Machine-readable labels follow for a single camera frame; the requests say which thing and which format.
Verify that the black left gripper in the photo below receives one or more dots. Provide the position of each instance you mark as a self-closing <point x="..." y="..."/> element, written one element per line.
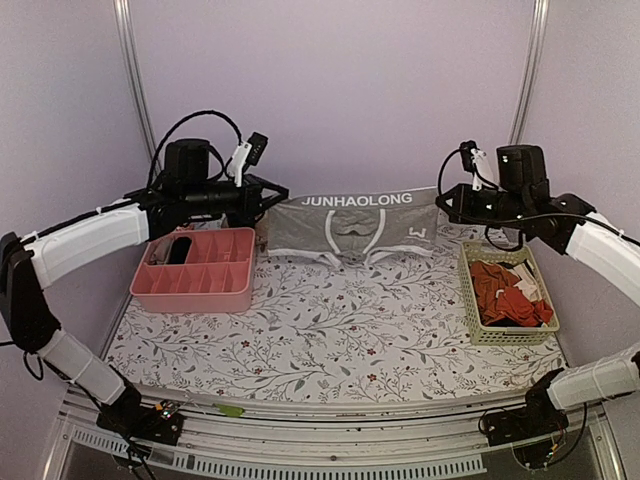
<point x="254" y="204"/>

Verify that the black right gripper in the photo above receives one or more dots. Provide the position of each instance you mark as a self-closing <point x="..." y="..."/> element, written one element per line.
<point x="463" y="207"/>

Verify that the grey boxer underwear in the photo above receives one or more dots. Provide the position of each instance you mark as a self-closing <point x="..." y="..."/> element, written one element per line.
<point x="354" y="228"/>

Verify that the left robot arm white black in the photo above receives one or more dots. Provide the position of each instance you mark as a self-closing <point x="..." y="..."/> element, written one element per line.
<point x="183" y="193"/>

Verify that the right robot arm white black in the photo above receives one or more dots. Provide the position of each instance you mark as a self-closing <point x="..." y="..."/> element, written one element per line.
<point x="571" y="226"/>

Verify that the pink divided organizer box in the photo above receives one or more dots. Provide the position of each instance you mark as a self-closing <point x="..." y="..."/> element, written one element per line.
<point x="197" y="271"/>

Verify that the orange clothes in basket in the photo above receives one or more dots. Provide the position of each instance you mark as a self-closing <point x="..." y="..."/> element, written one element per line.
<point x="506" y="299"/>

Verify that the pale green plastic basket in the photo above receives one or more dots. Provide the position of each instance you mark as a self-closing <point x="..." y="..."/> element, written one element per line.
<point x="525" y="265"/>

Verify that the floral tablecloth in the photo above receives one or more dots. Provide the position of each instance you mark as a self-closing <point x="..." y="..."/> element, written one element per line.
<point x="391" y="332"/>

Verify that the green tape scrap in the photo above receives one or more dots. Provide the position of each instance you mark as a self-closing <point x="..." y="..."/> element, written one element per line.
<point x="230" y="410"/>

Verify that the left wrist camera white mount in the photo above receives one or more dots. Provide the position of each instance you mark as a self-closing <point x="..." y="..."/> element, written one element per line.
<point x="246" y="154"/>

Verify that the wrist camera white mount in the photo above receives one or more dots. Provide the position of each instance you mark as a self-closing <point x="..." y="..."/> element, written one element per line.
<point x="246" y="154"/>
<point x="474" y="161"/>

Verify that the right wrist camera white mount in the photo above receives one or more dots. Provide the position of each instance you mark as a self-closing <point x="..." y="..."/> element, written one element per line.
<point x="474" y="161"/>

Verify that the right aluminium frame post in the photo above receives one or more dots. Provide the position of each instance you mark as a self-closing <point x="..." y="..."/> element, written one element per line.
<point x="533" y="58"/>

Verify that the aluminium frame post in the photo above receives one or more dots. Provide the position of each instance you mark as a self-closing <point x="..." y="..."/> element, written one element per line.
<point x="533" y="58"/>
<point x="125" y="29"/>

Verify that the left aluminium frame post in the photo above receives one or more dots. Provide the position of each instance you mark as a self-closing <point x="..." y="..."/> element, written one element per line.
<point x="125" y="29"/>

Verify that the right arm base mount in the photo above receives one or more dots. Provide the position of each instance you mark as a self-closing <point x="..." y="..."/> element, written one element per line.
<point x="508" y="425"/>

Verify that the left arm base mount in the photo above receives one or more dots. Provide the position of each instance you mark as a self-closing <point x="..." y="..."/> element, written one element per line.
<point x="133" y="420"/>

